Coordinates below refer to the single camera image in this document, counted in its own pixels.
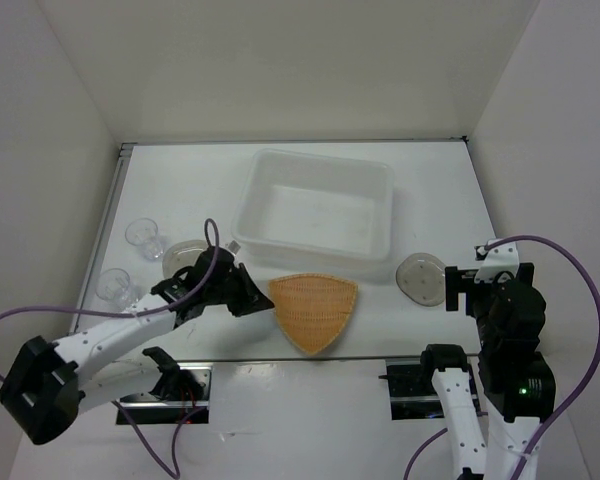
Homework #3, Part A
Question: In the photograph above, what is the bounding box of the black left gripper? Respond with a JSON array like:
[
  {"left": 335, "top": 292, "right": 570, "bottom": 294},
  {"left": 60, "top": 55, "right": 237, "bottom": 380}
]
[{"left": 205, "top": 262, "right": 274, "bottom": 317}]

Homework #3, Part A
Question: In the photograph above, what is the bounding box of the clear glass dish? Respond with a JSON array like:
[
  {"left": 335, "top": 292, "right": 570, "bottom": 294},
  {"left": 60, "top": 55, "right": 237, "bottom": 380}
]
[
  {"left": 162, "top": 240, "right": 208, "bottom": 278},
  {"left": 395, "top": 252, "right": 446, "bottom": 307}
]

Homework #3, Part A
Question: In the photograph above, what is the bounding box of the orange woven triangular plate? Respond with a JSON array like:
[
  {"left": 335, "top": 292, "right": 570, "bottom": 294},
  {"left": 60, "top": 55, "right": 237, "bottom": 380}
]
[{"left": 268, "top": 273, "right": 358, "bottom": 356}]

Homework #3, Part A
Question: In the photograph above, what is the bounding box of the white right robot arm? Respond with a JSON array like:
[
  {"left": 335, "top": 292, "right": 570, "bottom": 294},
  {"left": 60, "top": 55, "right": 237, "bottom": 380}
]
[{"left": 418, "top": 263, "right": 556, "bottom": 479}]

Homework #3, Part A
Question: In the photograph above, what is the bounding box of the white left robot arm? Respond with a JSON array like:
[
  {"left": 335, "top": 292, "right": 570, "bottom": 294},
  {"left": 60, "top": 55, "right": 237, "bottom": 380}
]
[{"left": 0, "top": 247, "right": 274, "bottom": 445}]

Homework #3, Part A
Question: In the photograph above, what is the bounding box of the translucent white plastic bin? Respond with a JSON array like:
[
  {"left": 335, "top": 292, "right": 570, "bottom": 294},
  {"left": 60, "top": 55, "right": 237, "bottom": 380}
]
[{"left": 231, "top": 149, "right": 394, "bottom": 268}]

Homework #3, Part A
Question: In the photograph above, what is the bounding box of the clear plastic cup rear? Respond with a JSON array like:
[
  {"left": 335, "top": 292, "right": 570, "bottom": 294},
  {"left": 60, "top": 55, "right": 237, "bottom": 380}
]
[{"left": 125, "top": 218, "right": 164, "bottom": 261}]

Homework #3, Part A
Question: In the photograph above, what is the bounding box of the clear plastic cup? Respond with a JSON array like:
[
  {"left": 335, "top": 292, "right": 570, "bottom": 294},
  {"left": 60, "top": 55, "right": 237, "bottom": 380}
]
[
  {"left": 125, "top": 218, "right": 164, "bottom": 261},
  {"left": 96, "top": 268, "right": 139, "bottom": 312}
]

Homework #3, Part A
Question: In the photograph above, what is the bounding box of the clear plastic cup front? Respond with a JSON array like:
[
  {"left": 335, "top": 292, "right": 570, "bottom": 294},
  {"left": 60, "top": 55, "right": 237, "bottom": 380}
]
[{"left": 96, "top": 268, "right": 139, "bottom": 312}]

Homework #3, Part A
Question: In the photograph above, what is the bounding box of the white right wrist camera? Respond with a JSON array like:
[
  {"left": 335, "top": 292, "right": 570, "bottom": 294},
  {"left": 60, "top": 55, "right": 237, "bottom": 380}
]
[{"left": 474, "top": 239, "right": 520, "bottom": 284}]

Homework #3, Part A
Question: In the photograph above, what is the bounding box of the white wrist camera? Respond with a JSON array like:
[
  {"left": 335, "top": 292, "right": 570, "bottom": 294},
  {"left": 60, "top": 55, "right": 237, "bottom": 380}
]
[
  {"left": 224, "top": 240, "right": 240, "bottom": 255},
  {"left": 474, "top": 239, "right": 520, "bottom": 284}
]

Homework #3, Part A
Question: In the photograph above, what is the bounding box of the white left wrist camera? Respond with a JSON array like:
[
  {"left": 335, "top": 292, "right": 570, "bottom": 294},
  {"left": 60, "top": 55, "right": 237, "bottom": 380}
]
[{"left": 224, "top": 240, "right": 240, "bottom": 255}]

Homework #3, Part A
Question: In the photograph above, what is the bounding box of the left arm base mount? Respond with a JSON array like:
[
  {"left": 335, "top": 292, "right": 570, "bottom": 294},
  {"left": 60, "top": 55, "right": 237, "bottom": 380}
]
[{"left": 119, "top": 362, "right": 212, "bottom": 425}]

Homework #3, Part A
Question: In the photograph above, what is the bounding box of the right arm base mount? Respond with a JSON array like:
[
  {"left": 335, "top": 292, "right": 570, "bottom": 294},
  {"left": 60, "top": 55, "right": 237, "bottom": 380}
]
[{"left": 379, "top": 357, "right": 481, "bottom": 421}]

